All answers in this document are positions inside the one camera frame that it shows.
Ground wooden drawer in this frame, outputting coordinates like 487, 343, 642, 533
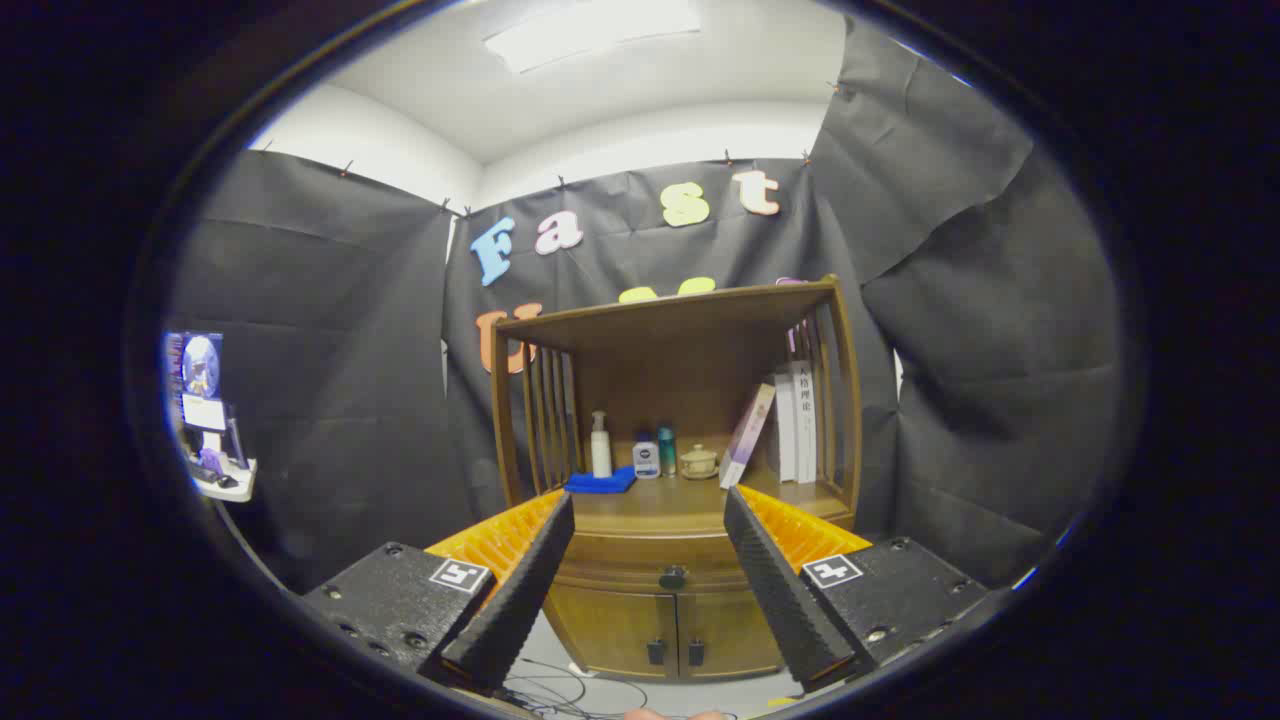
548, 533, 771, 596

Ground black floor cables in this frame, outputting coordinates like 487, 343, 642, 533
500, 658, 651, 719

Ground blue folded cloth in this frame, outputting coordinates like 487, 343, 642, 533
563, 466, 638, 495

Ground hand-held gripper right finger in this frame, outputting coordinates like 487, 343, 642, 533
722, 486, 991, 693

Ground black backdrop cloth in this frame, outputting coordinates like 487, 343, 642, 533
165, 15, 1126, 591

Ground white book black spine print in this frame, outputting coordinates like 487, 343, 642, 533
793, 360, 819, 485

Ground wooden cabinet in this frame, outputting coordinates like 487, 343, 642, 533
488, 276, 863, 683

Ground ceiling light panel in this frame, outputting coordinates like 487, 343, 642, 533
485, 0, 703, 74

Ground plain white book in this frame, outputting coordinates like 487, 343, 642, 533
775, 372, 798, 483

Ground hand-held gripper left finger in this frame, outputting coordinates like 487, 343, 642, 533
298, 490, 577, 696

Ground wooden countertop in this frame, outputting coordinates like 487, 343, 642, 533
560, 468, 853, 536

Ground wooden cabinet door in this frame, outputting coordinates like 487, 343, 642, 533
678, 590, 786, 679
548, 588, 679, 681

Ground pink and white book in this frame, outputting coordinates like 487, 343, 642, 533
719, 383, 777, 490

